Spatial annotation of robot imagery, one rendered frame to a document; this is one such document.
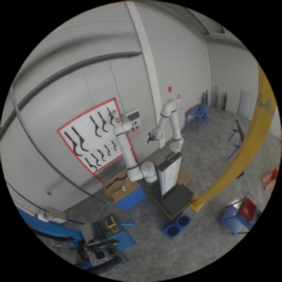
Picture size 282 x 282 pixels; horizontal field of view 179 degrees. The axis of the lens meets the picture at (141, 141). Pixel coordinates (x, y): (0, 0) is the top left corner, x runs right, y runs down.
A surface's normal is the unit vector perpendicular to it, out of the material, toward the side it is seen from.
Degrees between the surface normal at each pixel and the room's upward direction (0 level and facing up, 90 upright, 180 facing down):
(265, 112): 90
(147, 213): 0
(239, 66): 90
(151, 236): 0
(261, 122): 90
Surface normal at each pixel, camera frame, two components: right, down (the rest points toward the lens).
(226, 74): -0.78, 0.51
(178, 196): -0.21, -0.76
